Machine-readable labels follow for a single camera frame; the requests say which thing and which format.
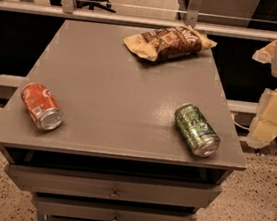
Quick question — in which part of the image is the green soda can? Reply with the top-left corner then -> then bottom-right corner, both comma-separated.
174,103 -> 220,158

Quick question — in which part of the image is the red soda can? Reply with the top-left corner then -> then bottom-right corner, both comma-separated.
21,82 -> 64,131

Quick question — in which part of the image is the brown chip bag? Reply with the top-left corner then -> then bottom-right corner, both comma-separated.
123,25 -> 216,62

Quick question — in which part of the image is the middle grey drawer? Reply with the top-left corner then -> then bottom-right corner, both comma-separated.
32,196 -> 197,221

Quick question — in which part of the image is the grey drawer cabinet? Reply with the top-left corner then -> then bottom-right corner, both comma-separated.
0,20 -> 246,214

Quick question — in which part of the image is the top grey drawer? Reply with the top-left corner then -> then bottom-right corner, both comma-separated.
4,164 -> 222,208

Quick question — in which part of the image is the white cable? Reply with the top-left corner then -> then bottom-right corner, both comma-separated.
230,113 -> 253,132

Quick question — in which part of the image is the metal railing frame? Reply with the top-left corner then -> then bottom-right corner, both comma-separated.
0,0 -> 277,41

